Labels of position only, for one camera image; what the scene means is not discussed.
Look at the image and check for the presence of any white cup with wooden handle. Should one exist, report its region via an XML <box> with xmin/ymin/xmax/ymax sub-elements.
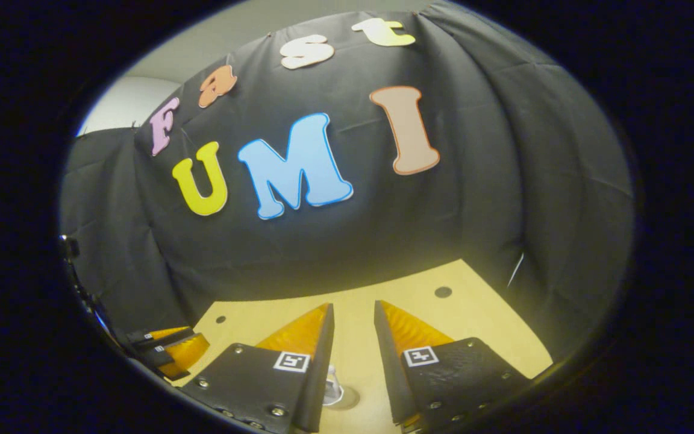
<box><xmin>322</xmin><ymin>364</ymin><xmax>345</xmax><ymax>406</ymax></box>

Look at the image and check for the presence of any light wooden desktop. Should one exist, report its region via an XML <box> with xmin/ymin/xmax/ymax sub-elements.
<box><xmin>172</xmin><ymin>259</ymin><xmax>555</xmax><ymax>434</ymax></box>

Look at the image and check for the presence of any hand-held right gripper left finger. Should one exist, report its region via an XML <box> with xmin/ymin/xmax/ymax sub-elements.
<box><xmin>178</xmin><ymin>301</ymin><xmax>336</xmax><ymax>433</ymax></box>

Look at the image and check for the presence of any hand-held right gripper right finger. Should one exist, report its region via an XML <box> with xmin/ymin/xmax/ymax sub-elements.
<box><xmin>374</xmin><ymin>299</ymin><xmax>532</xmax><ymax>427</ymax></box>

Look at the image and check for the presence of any round wooden coaster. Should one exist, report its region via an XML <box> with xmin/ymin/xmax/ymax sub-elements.
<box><xmin>326</xmin><ymin>387</ymin><xmax>361</xmax><ymax>412</ymax></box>

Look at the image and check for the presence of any white cable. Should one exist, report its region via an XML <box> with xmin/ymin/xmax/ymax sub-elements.
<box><xmin>507</xmin><ymin>252</ymin><xmax>525</xmax><ymax>289</ymax></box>

